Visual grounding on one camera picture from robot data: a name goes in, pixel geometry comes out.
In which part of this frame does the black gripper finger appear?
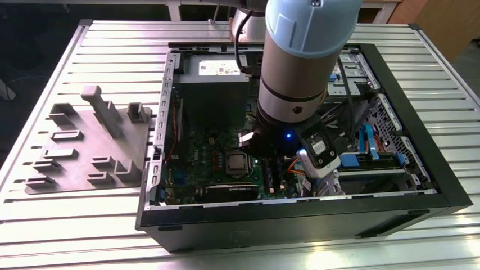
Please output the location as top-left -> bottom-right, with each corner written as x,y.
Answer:
237,131 -> 257,149

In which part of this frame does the silver CPU in socket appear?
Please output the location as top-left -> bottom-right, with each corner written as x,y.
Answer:
224,153 -> 250,173

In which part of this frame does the green motherboard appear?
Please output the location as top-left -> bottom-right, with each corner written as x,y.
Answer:
164,127 -> 301,204

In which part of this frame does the grey power supply unit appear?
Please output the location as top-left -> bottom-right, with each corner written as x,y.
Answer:
174,53 -> 262,131

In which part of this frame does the black graphics card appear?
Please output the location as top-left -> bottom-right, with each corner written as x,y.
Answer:
194,182 -> 260,204

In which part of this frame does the blue disk carrier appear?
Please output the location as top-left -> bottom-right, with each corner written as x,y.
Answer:
338,151 -> 409,178

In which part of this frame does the black open PC case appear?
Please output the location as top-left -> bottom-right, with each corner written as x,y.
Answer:
134,42 -> 473,253

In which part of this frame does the silver drive cage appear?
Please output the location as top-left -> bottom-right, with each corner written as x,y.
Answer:
325,44 -> 380,113

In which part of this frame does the grey parts rack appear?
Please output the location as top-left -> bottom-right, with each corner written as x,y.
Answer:
22,85 -> 157,195

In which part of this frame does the wooden cabinet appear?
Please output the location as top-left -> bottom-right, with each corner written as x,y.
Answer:
388,0 -> 480,62

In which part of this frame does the orange wire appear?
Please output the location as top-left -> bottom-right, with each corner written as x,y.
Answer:
286,159 -> 313,176

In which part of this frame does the black camera bracket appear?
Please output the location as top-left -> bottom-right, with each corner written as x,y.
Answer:
296,119 -> 337,167

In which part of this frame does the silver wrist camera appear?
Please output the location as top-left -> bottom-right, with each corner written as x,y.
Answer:
296,140 -> 342,178

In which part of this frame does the black wire bundle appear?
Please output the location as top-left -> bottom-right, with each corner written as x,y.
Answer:
317,95 -> 376,141

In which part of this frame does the thin red wire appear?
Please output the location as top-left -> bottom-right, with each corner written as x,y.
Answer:
169,89 -> 180,158

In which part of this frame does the black camera cable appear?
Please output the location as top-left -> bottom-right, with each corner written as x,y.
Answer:
334,53 -> 357,147
233,10 -> 260,77

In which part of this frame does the blue flat data wire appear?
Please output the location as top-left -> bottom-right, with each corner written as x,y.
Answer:
358,124 -> 381,161

